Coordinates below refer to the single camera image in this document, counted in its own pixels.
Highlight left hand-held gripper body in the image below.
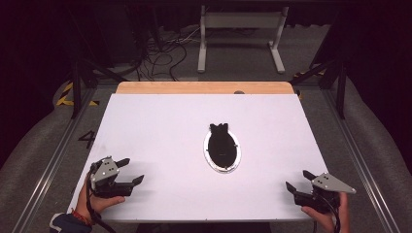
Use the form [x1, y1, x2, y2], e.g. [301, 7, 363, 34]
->
[89, 155, 135, 199]

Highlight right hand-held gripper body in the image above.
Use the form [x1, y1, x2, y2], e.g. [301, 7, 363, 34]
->
[292, 172, 358, 215]

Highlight oval silver photo frame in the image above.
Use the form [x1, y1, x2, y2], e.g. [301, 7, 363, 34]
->
[203, 122, 242, 174]

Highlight person's left hand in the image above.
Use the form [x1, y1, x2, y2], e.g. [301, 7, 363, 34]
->
[76, 179, 126, 221]

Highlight person's right hand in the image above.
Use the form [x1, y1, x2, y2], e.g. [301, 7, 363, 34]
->
[300, 192, 352, 233]

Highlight white table sheet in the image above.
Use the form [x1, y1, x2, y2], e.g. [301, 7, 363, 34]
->
[66, 93, 347, 223]

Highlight yellow black floor tape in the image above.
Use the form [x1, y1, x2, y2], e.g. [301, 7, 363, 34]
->
[56, 82, 100, 107]
[292, 69, 326, 79]

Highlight black metal stand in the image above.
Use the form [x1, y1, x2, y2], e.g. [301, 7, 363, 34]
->
[290, 59, 348, 119]
[69, 57, 127, 119]

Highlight wooden table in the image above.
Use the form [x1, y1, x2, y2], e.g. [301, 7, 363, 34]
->
[115, 81, 295, 95]

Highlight white metal stand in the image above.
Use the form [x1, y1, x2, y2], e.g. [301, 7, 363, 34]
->
[197, 4, 290, 75]

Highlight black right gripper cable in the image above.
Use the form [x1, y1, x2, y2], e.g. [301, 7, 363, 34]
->
[312, 193, 343, 233]

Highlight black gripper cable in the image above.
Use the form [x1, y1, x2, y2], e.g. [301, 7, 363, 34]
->
[312, 193, 343, 233]
[85, 163, 118, 233]

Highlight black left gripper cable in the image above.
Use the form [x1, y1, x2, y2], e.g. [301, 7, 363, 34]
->
[85, 163, 118, 233]

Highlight aluminium floor rail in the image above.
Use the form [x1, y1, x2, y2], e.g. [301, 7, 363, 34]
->
[324, 88, 401, 233]
[13, 86, 96, 233]

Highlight red wrist bracelet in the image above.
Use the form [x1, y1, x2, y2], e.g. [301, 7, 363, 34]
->
[71, 208, 94, 227]

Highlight black floor cables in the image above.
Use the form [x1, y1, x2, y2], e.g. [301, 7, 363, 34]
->
[135, 27, 202, 82]

